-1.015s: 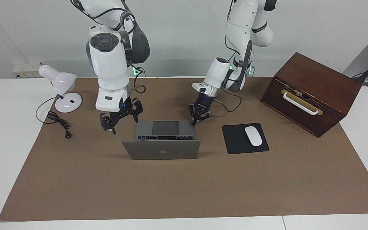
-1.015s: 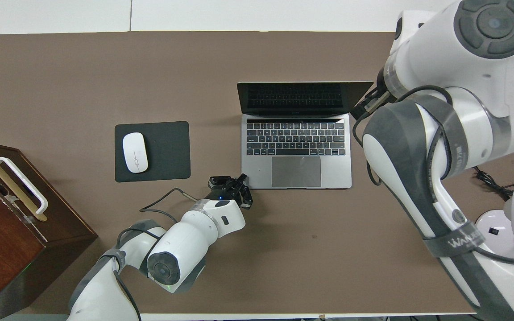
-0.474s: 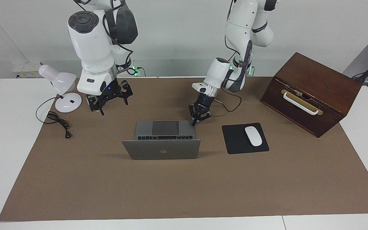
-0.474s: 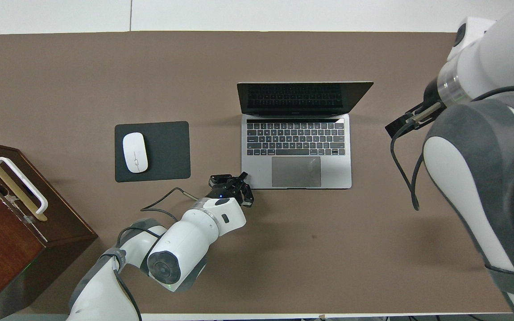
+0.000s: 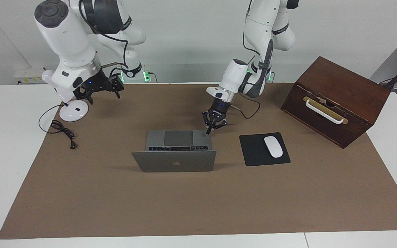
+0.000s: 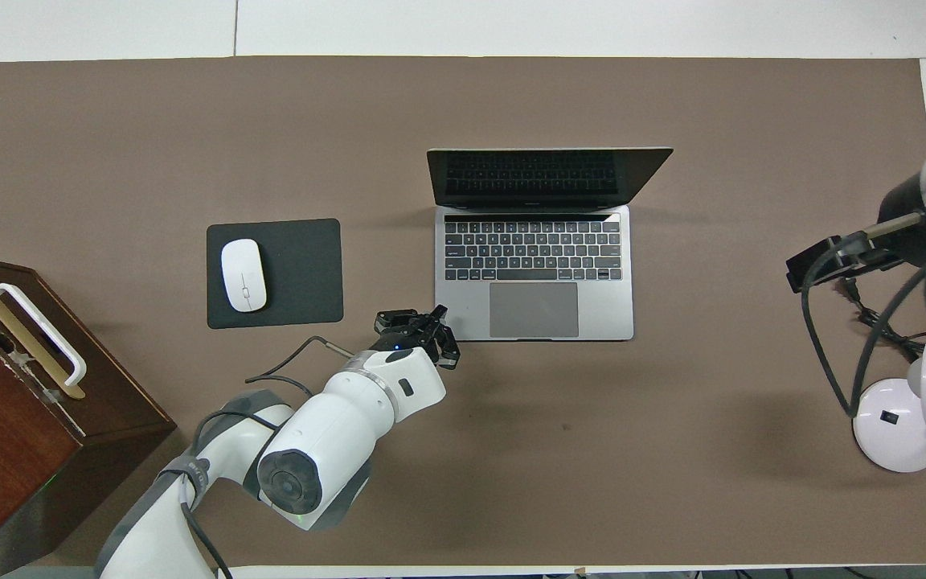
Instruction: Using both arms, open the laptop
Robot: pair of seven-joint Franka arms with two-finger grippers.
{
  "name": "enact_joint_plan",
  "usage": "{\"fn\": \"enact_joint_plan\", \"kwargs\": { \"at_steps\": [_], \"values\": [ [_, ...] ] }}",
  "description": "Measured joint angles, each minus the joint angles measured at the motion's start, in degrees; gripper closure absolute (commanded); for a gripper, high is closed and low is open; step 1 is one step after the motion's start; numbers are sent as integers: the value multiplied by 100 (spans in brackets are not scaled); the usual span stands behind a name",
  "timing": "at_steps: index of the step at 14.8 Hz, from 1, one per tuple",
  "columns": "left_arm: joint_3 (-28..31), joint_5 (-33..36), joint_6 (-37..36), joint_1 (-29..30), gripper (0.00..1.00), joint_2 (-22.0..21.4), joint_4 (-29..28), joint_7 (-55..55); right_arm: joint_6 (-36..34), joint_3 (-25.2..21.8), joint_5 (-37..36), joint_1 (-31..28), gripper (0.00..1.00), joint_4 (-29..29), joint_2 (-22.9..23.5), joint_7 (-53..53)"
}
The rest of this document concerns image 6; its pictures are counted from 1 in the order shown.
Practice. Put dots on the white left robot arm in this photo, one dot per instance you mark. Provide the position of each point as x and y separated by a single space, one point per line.
326 442

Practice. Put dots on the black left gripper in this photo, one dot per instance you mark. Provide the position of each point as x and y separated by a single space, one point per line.
403 340

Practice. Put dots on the white computer mouse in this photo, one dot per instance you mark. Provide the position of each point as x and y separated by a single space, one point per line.
243 276

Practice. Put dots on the dark wooden box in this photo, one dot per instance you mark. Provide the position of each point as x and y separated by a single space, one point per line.
21 434

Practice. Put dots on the silver laptop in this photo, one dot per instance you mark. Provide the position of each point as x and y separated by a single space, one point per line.
535 310

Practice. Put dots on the black mouse pad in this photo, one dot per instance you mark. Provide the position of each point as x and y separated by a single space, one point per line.
302 273

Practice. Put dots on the white desk lamp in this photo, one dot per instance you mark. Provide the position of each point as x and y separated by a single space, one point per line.
897 434

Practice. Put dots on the brown table mat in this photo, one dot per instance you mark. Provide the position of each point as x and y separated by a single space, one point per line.
463 104

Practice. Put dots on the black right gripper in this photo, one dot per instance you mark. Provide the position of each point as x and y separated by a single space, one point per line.
909 197

